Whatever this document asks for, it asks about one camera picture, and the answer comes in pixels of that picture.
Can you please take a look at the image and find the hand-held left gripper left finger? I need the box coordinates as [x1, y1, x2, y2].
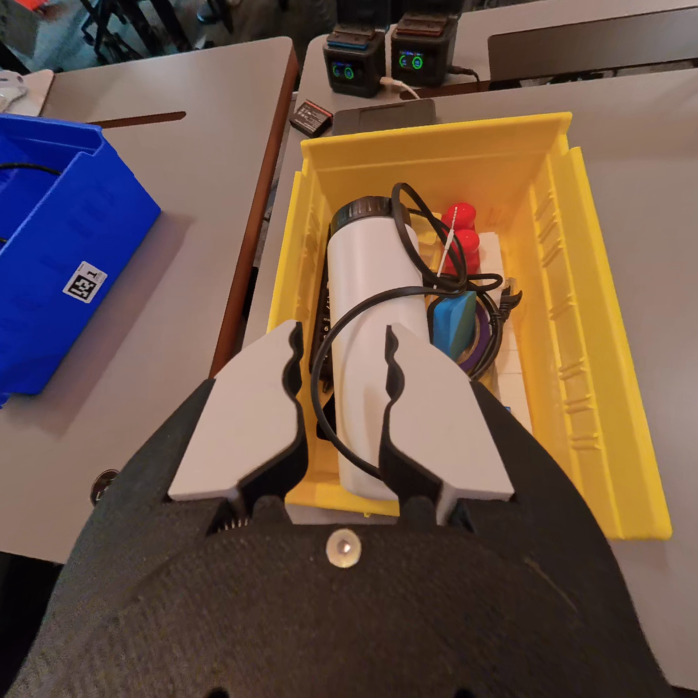
[167, 321, 310, 510]

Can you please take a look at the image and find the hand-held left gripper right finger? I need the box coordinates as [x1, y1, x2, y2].
[379, 324, 516, 524]

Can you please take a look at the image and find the yellow plastic bin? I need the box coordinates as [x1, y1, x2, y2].
[266, 112, 673, 542]

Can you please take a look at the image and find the round dark desk grommet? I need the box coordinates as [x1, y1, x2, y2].
[91, 469, 119, 506]

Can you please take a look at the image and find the grey desk with brown edge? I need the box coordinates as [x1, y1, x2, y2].
[0, 37, 299, 566]

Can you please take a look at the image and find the purple tape roll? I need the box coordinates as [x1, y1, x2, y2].
[457, 310, 493, 375]

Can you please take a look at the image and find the blue sponge block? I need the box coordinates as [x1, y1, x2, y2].
[427, 290, 478, 362]

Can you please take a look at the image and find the black printed adapter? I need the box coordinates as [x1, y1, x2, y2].
[309, 272, 337, 394]

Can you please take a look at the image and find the white zip tie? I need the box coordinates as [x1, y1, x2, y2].
[434, 225, 457, 280]

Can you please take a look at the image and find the blue plastic bin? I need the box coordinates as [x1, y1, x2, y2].
[0, 113, 163, 408]

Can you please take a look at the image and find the small black battery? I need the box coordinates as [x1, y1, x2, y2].
[289, 99, 334, 137]

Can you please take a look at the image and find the black charger dock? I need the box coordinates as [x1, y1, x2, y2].
[323, 24, 387, 98]
[390, 13, 460, 88]

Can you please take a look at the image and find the white cable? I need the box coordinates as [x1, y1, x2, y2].
[381, 76, 422, 101]

